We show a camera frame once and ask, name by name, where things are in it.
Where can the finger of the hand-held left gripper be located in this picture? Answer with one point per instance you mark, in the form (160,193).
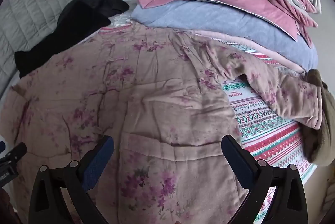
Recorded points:
(15,152)

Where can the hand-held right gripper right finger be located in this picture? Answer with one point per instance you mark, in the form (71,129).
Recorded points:
(235,161)

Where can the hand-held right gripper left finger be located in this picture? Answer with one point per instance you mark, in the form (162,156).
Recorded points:
(98,163)

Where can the floral padded jacket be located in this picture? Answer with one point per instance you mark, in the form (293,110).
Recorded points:
(146,98)

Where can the patterned striped bed sheet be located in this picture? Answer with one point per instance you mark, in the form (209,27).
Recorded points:
(261,119)

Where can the olive brown garment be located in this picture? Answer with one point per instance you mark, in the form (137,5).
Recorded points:
(320,119)

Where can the pale pink quilt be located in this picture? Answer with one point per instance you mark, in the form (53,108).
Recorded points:
(261,50)

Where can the light blue blanket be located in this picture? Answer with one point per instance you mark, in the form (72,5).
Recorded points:
(222,22)

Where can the black garment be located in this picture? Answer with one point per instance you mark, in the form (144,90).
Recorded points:
(70,22)

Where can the small white cloth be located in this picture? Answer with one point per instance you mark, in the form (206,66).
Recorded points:
(121,20)

